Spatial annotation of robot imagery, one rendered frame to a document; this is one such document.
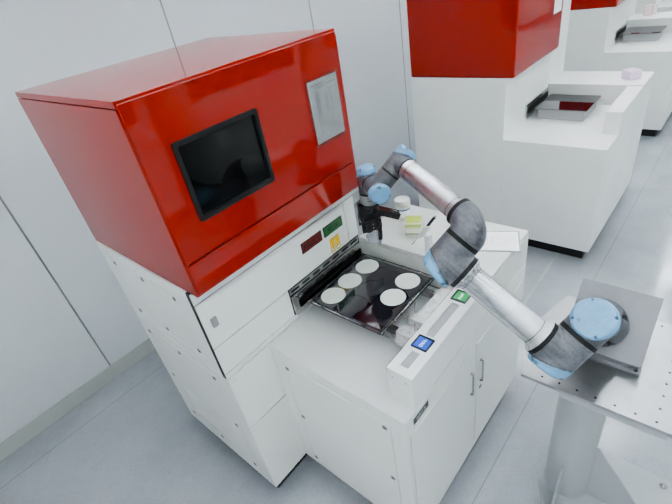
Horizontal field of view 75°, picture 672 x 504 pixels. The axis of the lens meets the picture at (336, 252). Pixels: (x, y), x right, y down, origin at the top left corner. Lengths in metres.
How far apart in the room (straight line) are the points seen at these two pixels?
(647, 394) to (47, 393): 2.93
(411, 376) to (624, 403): 0.61
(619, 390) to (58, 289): 2.68
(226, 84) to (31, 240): 1.74
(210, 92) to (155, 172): 0.27
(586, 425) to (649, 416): 0.36
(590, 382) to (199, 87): 1.42
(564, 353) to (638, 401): 0.27
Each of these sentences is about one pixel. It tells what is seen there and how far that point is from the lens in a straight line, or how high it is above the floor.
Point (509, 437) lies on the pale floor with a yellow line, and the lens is 2.41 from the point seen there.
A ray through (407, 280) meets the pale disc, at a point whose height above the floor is 0.90.
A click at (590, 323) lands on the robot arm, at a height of 1.08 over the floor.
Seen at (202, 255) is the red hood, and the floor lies 1.35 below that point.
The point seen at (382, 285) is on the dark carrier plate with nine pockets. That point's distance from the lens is 1.77.
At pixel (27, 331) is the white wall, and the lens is 2.97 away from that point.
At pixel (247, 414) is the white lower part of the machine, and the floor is 0.60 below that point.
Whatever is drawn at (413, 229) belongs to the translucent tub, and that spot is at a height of 1.00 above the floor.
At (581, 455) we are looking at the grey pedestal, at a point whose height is 0.33.
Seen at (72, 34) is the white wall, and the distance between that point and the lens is 2.80.
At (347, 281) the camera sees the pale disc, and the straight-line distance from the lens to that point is 1.82.
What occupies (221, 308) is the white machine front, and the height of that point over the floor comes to 1.10.
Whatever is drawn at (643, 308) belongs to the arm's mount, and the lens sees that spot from 1.62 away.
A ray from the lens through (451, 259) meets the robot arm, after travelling 1.34.
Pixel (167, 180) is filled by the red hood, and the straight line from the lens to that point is 1.25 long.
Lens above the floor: 2.00
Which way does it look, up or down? 33 degrees down
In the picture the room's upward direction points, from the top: 11 degrees counter-clockwise
